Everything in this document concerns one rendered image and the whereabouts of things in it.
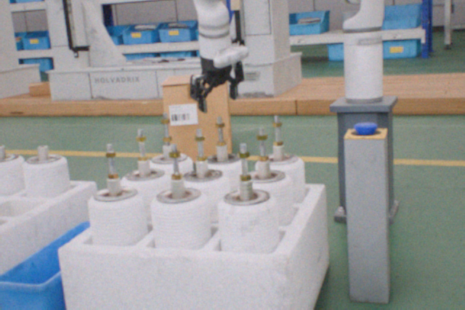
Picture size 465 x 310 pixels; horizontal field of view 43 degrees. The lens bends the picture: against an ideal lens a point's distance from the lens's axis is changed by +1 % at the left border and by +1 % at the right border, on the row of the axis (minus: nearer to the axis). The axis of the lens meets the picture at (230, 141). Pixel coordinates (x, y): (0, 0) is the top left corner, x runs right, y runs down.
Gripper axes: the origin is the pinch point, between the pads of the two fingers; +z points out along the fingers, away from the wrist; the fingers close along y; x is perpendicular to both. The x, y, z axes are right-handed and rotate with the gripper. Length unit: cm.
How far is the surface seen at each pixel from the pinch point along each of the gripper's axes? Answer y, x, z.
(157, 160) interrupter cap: 26.0, 13.5, -3.1
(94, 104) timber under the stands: -41, -183, 103
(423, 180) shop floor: -56, 25, 39
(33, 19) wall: -214, -799, 305
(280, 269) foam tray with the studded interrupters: 31, 57, -10
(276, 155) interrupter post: 9.8, 32.3, -7.3
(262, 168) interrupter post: 18.6, 38.6, -12.2
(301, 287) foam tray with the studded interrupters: 25, 55, 0
